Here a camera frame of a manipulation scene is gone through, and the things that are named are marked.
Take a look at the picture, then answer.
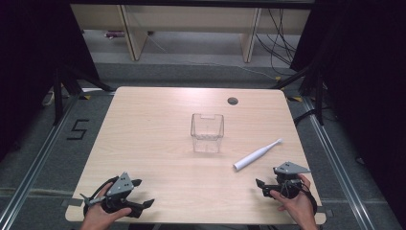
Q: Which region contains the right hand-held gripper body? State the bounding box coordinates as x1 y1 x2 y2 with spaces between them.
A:
269 161 311 199

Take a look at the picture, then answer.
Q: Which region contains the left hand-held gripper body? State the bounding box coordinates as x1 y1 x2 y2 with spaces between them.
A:
79 172 135 215

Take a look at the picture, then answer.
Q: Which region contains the person's right hand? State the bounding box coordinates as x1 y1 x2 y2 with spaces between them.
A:
270 173 317 226

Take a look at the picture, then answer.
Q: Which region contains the person's left hand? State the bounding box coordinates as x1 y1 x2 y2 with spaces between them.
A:
80 183 132 226

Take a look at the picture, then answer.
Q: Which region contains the white electric toothbrush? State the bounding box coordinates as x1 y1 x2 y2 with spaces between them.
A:
233 138 284 172

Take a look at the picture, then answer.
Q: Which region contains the grey tape strip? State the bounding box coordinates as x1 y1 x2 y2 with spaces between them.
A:
60 197 84 207

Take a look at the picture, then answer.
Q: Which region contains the black tape floor marking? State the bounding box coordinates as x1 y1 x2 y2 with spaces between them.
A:
66 119 91 141

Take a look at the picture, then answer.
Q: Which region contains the clear plastic container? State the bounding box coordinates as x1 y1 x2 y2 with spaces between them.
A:
190 112 225 154

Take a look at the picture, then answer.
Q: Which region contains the black metal stand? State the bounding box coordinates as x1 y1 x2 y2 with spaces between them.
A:
270 61 327 127
52 65 116 127

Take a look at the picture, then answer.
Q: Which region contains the black curtain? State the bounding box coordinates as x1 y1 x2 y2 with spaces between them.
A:
289 0 406 221
0 0 101 162

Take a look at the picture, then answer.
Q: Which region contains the light wooden shelf unit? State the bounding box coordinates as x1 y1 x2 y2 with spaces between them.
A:
70 3 312 63

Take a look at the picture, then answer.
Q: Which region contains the small pink object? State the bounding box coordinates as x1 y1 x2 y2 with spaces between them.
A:
103 30 125 39

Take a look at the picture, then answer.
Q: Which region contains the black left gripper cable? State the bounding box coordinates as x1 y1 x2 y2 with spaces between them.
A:
82 175 120 219

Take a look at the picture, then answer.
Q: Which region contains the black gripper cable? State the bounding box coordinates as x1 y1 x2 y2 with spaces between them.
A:
300 187 319 216
82 175 120 219

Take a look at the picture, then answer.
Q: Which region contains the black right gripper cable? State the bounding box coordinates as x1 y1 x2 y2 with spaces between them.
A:
300 187 319 216

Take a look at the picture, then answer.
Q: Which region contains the metal floor rail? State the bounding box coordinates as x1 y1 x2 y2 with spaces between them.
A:
302 96 375 230
0 93 81 230

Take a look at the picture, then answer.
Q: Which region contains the thick black floor cable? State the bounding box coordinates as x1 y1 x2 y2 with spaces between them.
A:
293 108 318 127

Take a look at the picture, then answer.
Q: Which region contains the bundle of black hanging cables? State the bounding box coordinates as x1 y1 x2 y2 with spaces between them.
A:
255 9 299 77

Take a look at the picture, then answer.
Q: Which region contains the thin white floor cable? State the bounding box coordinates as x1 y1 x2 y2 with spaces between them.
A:
147 32 280 81

